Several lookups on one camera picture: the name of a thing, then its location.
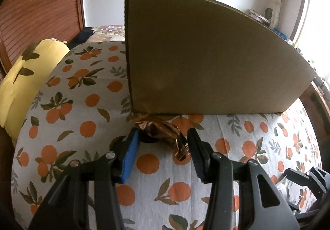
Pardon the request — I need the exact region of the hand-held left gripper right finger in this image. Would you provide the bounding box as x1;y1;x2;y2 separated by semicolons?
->
186;128;302;230

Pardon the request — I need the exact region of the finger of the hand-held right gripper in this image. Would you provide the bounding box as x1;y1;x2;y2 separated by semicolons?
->
283;165;330;194
287;202;330;223

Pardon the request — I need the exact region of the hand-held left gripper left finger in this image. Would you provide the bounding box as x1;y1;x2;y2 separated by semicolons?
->
28;128;140;230

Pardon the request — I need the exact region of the brown foil snack packet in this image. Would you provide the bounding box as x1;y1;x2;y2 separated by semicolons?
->
131;114;191;162

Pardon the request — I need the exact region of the brown cardboard box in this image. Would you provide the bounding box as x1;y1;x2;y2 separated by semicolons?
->
124;0;316;114

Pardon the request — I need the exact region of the orange fruit print bed sheet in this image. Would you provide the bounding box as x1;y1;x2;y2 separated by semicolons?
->
10;41;323;230

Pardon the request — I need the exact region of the wooden cabinet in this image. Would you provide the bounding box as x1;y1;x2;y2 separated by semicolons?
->
302;81;330;143

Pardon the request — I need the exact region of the floral quilt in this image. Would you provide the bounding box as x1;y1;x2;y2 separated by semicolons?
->
89;24;126;43

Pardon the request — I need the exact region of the dark blue blanket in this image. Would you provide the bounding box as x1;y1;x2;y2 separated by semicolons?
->
73;27;94;45

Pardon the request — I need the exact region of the yellow pillow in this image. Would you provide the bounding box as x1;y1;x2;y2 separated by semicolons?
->
0;39;71;140

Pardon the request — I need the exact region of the bright window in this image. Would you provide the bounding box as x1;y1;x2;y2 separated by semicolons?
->
294;0;330;76

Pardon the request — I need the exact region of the wooden headboard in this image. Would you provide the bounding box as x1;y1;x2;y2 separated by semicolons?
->
0;0;87;76

